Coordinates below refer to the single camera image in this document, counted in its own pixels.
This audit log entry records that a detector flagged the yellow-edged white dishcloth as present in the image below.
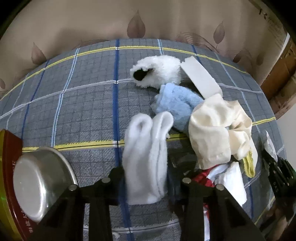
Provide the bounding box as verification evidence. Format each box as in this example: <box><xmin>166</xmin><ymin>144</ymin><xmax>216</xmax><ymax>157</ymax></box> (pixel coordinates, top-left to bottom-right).
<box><xmin>242</xmin><ymin>140</ymin><xmax>258</xmax><ymax>178</ymax></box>

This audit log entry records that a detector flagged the red white printed cloth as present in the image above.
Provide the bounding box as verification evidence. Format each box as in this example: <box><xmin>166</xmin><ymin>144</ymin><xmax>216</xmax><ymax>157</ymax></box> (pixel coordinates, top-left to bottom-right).
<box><xmin>191</xmin><ymin>161</ymin><xmax>247</xmax><ymax>241</ymax></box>

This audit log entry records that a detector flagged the cream satin scrunchie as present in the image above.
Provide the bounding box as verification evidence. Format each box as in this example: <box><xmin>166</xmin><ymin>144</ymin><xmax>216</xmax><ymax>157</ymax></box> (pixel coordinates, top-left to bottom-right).
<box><xmin>189</xmin><ymin>94</ymin><xmax>252</xmax><ymax>170</ymax></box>

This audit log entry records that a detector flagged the white sock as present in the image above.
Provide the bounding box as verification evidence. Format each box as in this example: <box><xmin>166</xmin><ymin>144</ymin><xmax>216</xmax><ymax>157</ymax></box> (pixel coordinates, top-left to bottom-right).
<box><xmin>122</xmin><ymin>111</ymin><xmax>174</xmax><ymax>205</ymax></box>

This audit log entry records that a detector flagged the light blue towel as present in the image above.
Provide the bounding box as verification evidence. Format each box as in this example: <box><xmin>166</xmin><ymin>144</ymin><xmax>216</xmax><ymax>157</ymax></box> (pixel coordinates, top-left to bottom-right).
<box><xmin>151</xmin><ymin>83</ymin><xmax>204</xmax><ymax>135</ymax></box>

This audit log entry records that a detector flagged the clear plastic bag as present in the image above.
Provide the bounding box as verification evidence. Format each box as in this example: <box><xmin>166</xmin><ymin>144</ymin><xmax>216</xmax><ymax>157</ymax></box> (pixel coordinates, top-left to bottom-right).
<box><xmin>263</xmin><ymin>130</ymin><xmax>278</xmax><ymax>162</ymax></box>

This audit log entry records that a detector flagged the white fluffy plush toy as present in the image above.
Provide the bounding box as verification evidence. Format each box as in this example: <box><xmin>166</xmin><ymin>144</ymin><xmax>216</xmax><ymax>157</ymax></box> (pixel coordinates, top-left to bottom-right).
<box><xmin>130</xmin><ymin>55</ymin><xmax>182</xmax><ymax>89</ymax></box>

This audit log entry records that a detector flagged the stainless steel bowl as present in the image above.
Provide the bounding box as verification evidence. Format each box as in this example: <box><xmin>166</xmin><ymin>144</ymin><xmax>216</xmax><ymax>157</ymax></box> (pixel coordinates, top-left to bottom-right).
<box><xmin>13</xmin><ymin>147</ymin><xmax>78</xmax><ymax>223</ymax></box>

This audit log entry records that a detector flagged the gold red tin box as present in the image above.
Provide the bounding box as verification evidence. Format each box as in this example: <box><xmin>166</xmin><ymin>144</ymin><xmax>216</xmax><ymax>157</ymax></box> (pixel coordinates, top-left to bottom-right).
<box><xmin>1</xmin><ymin>129</ymin><xmax>36</xmax><ymax>240</ymax></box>

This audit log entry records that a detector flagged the brown wooden door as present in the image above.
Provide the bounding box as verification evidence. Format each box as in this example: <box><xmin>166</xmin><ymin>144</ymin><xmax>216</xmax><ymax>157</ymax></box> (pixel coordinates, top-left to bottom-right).
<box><xmin>261</xmin><ymin>39</ymin><xmax>296</xmax><ymax>119</ymax></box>

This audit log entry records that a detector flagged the white sponge block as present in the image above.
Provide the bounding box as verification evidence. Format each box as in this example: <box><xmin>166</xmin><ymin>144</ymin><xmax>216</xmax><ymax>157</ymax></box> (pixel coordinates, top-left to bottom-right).
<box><xmin>180</xmin><ymin>56</ymin><xmax>223</xmax><ymax>99</ymax></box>

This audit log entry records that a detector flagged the grey plaid tablecloth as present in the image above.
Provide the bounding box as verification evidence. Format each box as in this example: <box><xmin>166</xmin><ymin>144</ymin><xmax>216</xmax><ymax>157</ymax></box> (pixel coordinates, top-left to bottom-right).
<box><xmin>1</xmin><ymin>39</ymin><xmax>286</xmax><ymax>240</ymax></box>

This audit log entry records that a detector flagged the beige leaf-print curtain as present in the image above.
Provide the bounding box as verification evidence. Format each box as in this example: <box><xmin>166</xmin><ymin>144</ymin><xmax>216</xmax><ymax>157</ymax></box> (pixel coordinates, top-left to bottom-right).
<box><xmin>1</xmin><ymin>1</ymin><xmax>288</xmax><ymax>94</ymax></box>

